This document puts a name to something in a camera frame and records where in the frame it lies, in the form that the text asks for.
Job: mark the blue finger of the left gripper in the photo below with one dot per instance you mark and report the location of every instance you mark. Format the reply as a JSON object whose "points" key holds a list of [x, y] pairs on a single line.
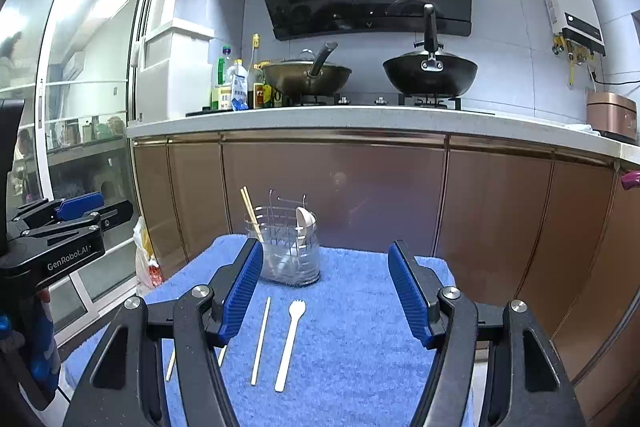
{"points": [[44, 211], [104, 218]]}

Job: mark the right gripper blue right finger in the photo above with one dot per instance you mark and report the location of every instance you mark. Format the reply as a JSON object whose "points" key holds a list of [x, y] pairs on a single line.
{"points": [[526, 383]]}

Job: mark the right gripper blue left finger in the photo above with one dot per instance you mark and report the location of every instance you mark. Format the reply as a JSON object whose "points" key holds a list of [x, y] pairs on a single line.
{"points": [[123, 383]]}

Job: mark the wooden chopstick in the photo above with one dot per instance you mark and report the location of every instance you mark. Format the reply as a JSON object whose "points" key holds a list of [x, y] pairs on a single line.
{"points": [[260, 343], [221, 354], [170, 366], [251, 213]]}

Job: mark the white plastic spork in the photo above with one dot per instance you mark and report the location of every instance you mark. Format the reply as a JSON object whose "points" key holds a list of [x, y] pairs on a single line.
{"points": [[296, 310]]}

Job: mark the plastic bag on floor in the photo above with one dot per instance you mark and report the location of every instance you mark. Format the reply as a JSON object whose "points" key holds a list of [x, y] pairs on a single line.
{"points": [[147, 267]]}

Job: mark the black tray on counter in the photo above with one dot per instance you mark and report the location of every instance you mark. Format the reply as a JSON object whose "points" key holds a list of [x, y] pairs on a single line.
{"points": [[203, 112]]}

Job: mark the brown lower cabinets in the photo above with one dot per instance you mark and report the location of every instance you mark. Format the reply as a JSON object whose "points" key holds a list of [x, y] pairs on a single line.
{"points": [[548, 224]]}

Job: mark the white blue bottle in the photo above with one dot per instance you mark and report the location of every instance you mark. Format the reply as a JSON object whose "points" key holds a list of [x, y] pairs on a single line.
{"points": [[237, 76]]}

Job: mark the dark sauce bottle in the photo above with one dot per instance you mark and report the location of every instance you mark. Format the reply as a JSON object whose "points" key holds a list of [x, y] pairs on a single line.
{"points": [[264, 96]]}

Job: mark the blue terry towel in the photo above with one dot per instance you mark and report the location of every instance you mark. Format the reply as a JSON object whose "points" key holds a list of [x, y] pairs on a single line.
{"points": [[354, 362]]}

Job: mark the tall yellow cap oil bottle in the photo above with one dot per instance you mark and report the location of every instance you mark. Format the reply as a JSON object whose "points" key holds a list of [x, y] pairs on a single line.
{"points": [[254, 79]]}

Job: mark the glass sliding door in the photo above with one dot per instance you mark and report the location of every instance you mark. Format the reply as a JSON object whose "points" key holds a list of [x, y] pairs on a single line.
{"points": [[70, 62]]}

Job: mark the bronze wok with lid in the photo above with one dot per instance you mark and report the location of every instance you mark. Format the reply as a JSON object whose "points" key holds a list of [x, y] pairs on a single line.
{"points": [[299, 78]]}

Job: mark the pink rice cooker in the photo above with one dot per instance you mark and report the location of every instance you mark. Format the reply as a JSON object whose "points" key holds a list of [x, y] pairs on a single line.
{"points": [[613, 116]]}

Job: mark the black gas stove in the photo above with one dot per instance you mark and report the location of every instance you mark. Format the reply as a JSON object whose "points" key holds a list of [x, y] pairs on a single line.
{"points": [[377, 100]]}

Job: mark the black wok with lid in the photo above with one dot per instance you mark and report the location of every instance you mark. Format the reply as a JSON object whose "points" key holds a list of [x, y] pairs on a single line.
{"points": [[430, 71]]}

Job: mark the white gas water heater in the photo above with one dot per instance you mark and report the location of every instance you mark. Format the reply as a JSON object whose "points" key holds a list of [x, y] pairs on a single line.
{"points": [[577, 21]]}

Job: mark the clear utensil holder wire rack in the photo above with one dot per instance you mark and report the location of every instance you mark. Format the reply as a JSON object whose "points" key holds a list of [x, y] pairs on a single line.
{"points": [[286, 261]]}

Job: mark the magenta hook handle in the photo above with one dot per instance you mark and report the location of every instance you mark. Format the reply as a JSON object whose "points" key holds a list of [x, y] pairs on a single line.
{"points": [[630, 180]]}

